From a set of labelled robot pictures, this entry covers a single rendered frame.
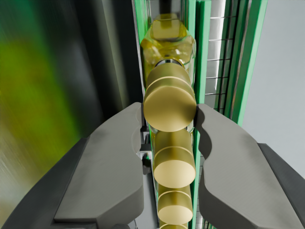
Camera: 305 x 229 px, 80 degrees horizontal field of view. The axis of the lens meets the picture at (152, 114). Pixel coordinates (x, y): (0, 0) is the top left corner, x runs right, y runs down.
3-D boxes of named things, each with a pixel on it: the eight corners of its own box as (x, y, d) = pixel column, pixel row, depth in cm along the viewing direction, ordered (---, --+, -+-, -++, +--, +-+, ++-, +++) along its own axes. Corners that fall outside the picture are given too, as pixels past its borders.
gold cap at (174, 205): (157, 167, 20) (155, 204, 17) (189, 166, 20) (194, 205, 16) (159, 187, 22) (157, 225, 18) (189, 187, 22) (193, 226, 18)
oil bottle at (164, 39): (151, 21, 34) (135, 44, 16) (181, 19, 34) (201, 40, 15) (153, 52, 37) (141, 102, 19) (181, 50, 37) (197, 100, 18)
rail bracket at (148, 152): (127, 125, 47) (115, 164, 36) (153, 123, 47) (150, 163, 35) (129, 136, 49) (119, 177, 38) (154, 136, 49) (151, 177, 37)
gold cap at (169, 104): (146, 62, 14) (139, 83, 11) (192, 62, 14) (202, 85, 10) (147, 102, 16) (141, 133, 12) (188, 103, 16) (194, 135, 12)
